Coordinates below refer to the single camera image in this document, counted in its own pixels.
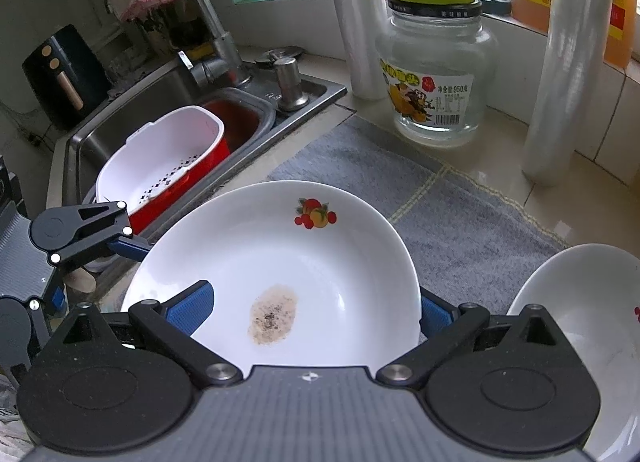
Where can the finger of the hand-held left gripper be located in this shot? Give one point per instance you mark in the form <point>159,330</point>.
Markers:
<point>130,248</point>
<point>59,299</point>

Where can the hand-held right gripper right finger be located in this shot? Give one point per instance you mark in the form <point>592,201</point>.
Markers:
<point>436,314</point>

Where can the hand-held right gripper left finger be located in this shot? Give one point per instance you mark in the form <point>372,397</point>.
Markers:
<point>192,304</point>

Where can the large white fruit-print plate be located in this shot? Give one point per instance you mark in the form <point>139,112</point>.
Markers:
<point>325,267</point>

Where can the grey blue checked towel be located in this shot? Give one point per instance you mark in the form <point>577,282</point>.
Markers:
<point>450,222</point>

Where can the stainless steel sink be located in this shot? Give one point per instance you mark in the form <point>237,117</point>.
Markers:
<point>150,107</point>

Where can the black air fryer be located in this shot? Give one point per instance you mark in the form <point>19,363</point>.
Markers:
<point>65,57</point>

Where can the metal sink soap dispenser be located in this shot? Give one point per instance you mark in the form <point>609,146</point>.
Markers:
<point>290,84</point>

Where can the round metal sink lid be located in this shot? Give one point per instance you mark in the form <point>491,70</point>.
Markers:
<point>280,54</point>

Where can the metal faucet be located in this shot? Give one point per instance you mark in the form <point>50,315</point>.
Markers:
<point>200,2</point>

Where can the glass jar yellow-green lid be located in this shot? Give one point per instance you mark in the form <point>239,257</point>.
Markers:
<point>435,57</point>

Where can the tall plastic wrap roll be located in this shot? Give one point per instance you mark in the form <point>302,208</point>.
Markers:
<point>570,67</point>

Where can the short plastic wrap roll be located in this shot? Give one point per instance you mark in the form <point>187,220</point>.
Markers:
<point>350,17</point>

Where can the teal plastic dish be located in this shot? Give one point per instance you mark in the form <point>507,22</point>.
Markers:
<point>497,4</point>

